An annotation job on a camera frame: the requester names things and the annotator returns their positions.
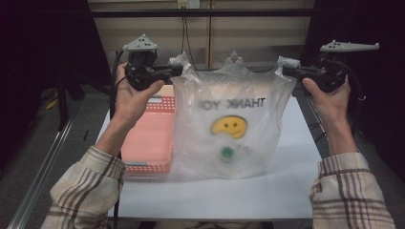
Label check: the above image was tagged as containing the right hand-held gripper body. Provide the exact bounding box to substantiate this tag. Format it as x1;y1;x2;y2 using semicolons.
298;39;380;94

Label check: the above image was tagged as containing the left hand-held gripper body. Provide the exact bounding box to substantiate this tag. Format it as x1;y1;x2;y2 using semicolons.
122;33;170;92

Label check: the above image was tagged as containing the pink perforated plastic basket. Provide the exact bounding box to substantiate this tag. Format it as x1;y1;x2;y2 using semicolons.
120;94;177;176

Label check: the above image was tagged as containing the clear plastic bag yellow smiley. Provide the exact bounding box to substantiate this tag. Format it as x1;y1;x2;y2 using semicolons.
167;50;302;183

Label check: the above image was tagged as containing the person's right hand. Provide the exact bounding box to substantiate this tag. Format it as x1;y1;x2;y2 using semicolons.
301;74;352;128

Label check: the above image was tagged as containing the person's left hand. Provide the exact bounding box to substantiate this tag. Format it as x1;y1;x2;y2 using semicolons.
109;62;165;128

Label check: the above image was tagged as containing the wooden table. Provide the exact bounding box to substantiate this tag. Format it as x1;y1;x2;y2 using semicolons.
152;84;176;98

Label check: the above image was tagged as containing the black horizontal bar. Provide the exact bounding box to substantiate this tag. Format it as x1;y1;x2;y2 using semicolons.
90;9;317;19

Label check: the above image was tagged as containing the black metal stand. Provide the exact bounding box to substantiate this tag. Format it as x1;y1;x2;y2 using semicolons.
54;70;117;132

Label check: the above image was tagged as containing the black floor cable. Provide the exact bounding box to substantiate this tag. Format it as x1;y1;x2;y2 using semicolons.
251;65;279;73

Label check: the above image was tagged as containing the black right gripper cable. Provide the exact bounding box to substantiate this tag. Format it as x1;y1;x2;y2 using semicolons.
330;59;368;132

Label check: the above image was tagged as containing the black hanging wall cable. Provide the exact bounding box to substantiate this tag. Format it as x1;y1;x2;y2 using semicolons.
180;15;199;73

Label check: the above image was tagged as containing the white wall outlet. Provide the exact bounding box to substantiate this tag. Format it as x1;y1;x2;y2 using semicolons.
177;0;202;10

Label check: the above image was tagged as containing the metal floor rail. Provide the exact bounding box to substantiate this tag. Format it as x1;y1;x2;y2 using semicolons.
7;115;77;229

